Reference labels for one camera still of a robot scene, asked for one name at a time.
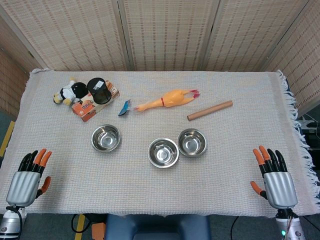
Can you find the yellow rubber chicken toy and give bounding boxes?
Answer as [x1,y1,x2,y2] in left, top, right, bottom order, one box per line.
[133,89,201,113]

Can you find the orange block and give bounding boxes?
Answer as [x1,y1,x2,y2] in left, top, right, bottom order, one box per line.
[91,221,107,240]

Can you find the black cylindrical cup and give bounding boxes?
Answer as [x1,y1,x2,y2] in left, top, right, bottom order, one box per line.
[86,77,113,105]

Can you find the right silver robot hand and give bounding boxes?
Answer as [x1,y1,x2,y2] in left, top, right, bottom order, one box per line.
[250,145,299,209]

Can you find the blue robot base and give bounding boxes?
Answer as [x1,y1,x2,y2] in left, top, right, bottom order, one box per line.
[104,214,211,240]

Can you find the bamboo folding screen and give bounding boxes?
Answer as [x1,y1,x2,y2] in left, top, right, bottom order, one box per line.
[0,0,320,118]

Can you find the metal bowl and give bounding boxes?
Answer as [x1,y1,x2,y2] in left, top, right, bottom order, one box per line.
[90,124,121,153]
[147,138,180,169]
[176,128,208,158]

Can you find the orange cardboard box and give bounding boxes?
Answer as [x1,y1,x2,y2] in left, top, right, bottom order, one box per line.
[71,80,121,123]

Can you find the brown cardboard tube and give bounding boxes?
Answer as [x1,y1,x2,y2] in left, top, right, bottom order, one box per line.
[187,100,234,122]

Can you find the black cable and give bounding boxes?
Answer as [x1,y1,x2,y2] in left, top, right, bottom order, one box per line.
[71,213,83,234]

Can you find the small blue toy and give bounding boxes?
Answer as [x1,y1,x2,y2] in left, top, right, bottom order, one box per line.
[117,99,132,117]

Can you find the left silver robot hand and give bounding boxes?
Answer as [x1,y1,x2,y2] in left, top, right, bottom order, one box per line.
[5,148,53,208]

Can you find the beige woven tablecloth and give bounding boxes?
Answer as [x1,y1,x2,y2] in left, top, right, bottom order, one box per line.
[0,69,320,217]

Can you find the black white plush toy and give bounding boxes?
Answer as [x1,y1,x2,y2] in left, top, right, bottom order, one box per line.
[52,77,88,106]

